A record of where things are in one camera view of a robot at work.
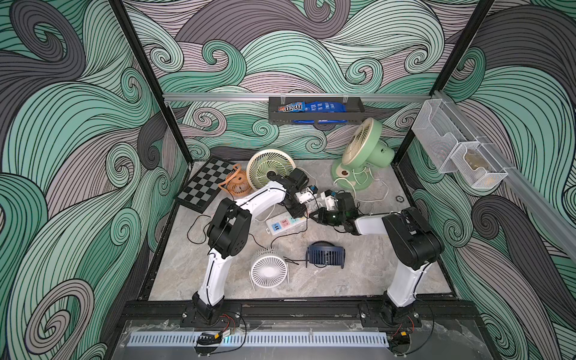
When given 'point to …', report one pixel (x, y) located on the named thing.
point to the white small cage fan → (269, 268)
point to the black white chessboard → (203, 188)
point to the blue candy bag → (311, 107)
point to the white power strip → (282, 223)
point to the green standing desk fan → (363, 153)
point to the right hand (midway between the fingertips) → (311, 215)
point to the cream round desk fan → (265, 161)
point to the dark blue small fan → (324, 253)
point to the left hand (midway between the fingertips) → (299, 207)
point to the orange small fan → (237, 181)
